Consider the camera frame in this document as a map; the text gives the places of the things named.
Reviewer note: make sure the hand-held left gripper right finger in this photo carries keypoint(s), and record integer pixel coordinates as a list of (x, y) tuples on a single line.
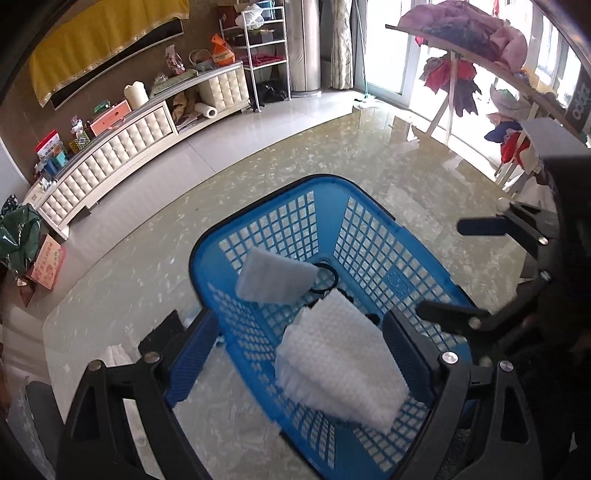
[(404, 353)]

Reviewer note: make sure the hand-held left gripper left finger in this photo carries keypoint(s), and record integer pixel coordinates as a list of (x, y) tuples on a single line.
[(194, 355)]

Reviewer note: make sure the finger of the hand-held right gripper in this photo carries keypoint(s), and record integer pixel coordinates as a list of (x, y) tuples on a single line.
[(452, 314), (480, 226)]

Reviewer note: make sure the large white textured pad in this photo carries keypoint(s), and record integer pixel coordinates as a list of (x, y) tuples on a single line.
[(341, 369)]

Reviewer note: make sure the small white textured pad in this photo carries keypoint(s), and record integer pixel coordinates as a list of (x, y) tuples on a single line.
[(277, 279)]

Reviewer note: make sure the blue plastic basket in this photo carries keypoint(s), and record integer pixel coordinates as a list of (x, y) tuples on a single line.
[(258, 217)]

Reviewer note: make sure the white bundled cloth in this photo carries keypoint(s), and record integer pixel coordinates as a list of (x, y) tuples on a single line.
[(115, 356)]

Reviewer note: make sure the black shopping bag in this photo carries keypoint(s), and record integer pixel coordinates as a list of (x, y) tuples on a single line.
[(579, 104)]

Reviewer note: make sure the red hanging clothes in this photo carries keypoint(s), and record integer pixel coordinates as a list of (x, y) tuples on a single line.
[(450, 78)]

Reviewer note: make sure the wooden clothes drying rack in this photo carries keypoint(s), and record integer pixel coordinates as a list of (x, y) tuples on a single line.
[(508, 76)]

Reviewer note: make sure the grey padded chair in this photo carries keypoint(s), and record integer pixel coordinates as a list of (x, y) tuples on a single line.
[(39, 410)]

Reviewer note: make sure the mop with green head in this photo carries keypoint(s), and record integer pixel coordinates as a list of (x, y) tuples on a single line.
[(367, 97)]

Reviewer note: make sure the printed cardboard box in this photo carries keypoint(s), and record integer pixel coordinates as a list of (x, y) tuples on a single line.
[(46, 263)]

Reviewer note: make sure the pile of pink clothes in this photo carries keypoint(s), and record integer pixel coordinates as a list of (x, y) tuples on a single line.
[(461, 27)]

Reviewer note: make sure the green plastic bag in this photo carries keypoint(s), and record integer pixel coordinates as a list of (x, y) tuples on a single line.
[(18, 235)]

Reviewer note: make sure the white tufted TV cabinet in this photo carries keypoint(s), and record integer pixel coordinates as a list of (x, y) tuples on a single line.
[(120, 147)]

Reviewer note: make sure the patterned curtain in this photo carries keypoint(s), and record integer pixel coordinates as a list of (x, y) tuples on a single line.
[(341, 41)]

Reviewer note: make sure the paper towel roll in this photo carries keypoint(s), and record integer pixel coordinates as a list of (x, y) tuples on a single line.
[(205, 110)]

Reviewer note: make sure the black plastic bag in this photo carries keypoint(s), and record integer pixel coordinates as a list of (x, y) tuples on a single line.
[(271, 92)]

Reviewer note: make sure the pink box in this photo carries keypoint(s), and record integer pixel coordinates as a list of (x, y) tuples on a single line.
[(111, 119)]

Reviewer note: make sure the standing air conditioner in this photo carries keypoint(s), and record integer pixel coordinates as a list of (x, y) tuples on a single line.
[(302, 46)]

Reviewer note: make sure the red and white snack bag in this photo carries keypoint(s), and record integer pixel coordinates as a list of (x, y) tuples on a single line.
[(50, 145)]

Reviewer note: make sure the cream ribbed jar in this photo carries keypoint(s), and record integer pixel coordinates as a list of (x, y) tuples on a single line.
[(136, 96)]

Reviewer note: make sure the red cloth on rack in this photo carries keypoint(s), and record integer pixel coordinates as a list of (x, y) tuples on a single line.
[(263, 60)]

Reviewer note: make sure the tall snack packet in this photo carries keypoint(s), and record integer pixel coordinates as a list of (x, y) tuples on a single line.
[(174, 60)]

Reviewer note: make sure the black television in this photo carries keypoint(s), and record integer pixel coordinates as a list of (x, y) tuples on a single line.
[(115, 68)]

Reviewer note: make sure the orange packet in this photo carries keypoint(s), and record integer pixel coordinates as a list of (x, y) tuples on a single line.
[(223, 51)]

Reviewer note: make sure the white plastic bag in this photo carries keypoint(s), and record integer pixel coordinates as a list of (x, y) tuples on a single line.
[(250, 17)]

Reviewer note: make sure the yellow fringed cloth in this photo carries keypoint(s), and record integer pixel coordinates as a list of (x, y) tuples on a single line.
[(92, 41)]

